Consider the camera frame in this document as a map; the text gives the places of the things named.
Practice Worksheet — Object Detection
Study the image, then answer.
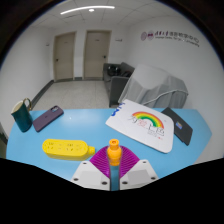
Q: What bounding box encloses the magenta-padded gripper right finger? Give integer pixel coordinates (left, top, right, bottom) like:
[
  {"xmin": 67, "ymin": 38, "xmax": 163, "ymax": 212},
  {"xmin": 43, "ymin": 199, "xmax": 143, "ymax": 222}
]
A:
[{"xmin": 118, "ymin": 145, "xmax": 159, "ymax": 191}]

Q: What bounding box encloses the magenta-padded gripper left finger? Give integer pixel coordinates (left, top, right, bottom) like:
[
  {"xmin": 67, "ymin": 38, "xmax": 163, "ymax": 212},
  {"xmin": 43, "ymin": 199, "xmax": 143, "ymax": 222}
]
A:
[{"xmin": 70, "ymin": 146, "xmax": 111, "ymax": 192}]

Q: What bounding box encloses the orange charger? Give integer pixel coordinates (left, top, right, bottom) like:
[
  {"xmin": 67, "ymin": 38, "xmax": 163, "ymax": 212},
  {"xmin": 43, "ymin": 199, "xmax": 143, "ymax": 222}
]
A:
[{"xmin": 106, "ymin": 137, "xmax": 123, "ymax": 167}]

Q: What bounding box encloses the yellow power strip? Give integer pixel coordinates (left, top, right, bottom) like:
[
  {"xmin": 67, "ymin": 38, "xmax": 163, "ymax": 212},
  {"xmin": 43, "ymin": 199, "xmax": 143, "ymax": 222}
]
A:
[{"xmin": 41, "ymin": 138, "xmax": 97, "ymax": 162}]

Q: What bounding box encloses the white rainbow-print board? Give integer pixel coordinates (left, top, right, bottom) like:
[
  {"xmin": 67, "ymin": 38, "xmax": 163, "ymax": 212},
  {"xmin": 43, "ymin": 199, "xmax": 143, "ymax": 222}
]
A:
[{"xmin": 105, "ymin": 98, "xmax": 176, "ymax": 154}]

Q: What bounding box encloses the black notebook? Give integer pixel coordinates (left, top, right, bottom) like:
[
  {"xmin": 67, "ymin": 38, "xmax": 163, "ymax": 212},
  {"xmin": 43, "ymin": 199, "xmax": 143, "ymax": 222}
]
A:
[{"xmin": 160, "ymin": 106, "xmax": 194, "ymax": 147}]

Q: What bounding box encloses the purple smartphone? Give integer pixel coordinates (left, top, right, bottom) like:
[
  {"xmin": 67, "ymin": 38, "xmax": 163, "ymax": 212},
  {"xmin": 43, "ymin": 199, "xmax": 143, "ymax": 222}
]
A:
[{"xmin": 32, "ymin": 104, "xmax": 65, "ymax": 133}]

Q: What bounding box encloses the grey cloth-covered furniture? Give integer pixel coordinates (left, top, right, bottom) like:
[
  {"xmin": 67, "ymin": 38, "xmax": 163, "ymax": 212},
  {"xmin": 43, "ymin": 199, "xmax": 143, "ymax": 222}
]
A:
[{"xmin": 117, "ymin": 63, "xmax": 190, "ymax": 110}]

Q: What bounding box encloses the grey sofa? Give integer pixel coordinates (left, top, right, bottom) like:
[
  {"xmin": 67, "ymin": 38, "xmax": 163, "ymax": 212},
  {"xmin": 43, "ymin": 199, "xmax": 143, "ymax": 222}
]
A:
[{"xmin": 102, "ymin": 61, "xmax": 136, "ymax": 108}]

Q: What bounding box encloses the dark green mug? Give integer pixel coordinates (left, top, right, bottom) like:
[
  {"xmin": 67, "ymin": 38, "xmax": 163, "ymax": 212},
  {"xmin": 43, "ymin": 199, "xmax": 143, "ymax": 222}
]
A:
[{"xmin": 10, "ymin": 97, "xmax": 34, "ymax": 133}]

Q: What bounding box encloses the beige door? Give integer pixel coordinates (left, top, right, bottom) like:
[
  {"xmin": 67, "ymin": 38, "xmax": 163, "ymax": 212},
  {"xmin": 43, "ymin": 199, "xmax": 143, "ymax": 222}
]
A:
[
  {"xmin": 52, "ymin": 31, "xmax": 78, "ymax": 83},
  {"xmin": 82, "ymin": 29, "xmax": 112, "ymax": 81}
]

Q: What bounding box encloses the long ceiling light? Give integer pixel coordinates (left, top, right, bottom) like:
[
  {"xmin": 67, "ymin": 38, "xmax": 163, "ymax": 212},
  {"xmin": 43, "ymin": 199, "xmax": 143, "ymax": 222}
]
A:
[{"xmin": 60, "ymin": 5, "xmax": 116, "ymax": 16}]

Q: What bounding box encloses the wall sign lettering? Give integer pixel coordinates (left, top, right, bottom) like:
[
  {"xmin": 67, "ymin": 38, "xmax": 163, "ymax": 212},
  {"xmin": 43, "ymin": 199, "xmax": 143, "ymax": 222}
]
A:
[{"xmin": 140, "ymin": 30, "xmax": 201, "ymax": 48}]

